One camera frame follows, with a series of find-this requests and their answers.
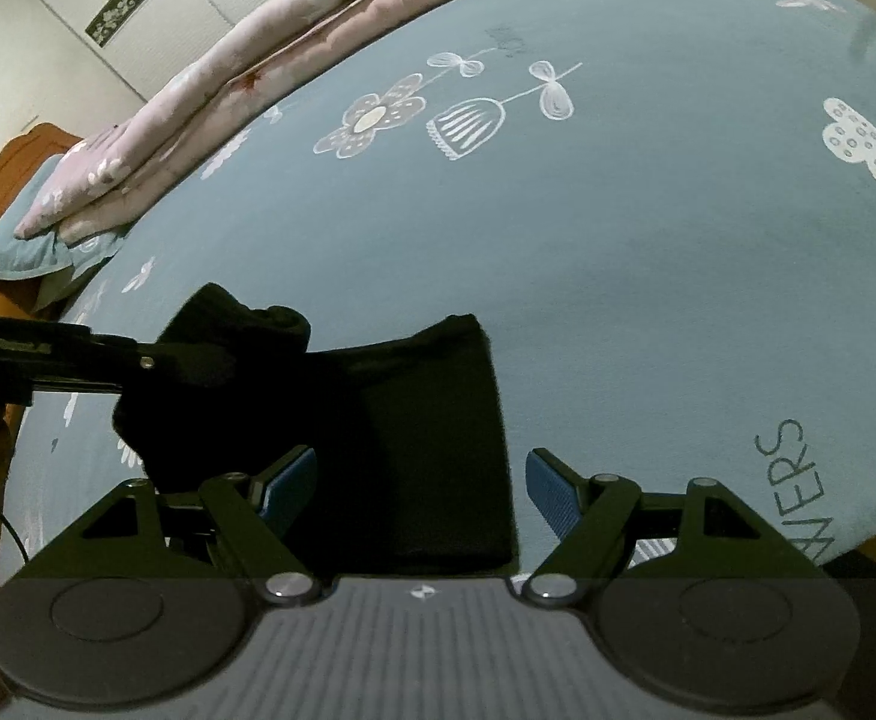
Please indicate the black pants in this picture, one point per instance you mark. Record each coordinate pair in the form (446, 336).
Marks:
(408, 427)

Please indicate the pink floral quilt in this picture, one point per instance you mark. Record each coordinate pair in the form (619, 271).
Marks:
(258, 67)

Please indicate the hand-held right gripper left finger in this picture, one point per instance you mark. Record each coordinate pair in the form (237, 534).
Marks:
(292, 484)

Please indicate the white wardrobe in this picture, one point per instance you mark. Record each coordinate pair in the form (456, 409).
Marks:
(145, 7)

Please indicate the wooden headboard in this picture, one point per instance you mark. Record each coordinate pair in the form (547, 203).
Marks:
(3, 172)

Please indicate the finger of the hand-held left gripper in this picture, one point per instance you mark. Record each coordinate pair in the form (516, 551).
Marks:
(183, 364)

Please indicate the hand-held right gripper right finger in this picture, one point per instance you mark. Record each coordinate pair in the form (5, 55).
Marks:
(550, 491)

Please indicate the blue pillow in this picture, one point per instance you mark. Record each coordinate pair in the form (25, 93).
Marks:
(25, 240)

